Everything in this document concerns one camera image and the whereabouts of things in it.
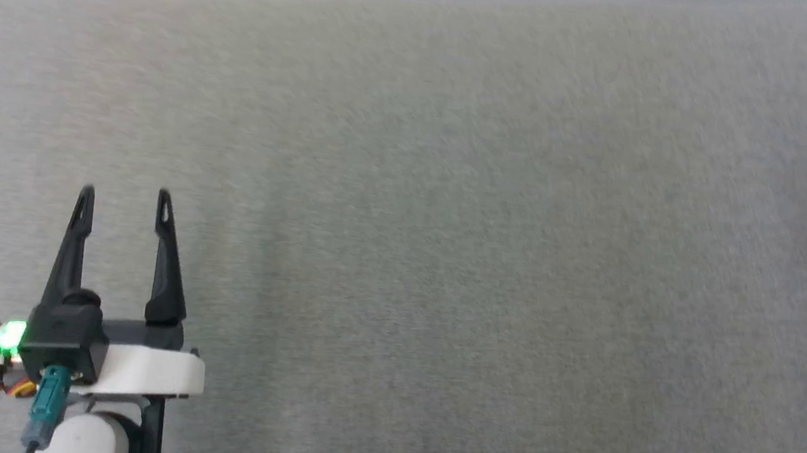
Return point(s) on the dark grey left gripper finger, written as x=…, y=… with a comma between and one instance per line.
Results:
x=165, y=283
x=72, y=257

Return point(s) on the grey fabric sofa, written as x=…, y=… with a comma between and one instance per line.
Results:
x=445, y=262

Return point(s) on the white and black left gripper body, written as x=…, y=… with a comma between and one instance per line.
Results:
x=151, y=372

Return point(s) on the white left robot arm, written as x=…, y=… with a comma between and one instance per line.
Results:
x=91, y=438

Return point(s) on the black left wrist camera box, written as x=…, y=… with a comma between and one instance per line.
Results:
x=64, y=336

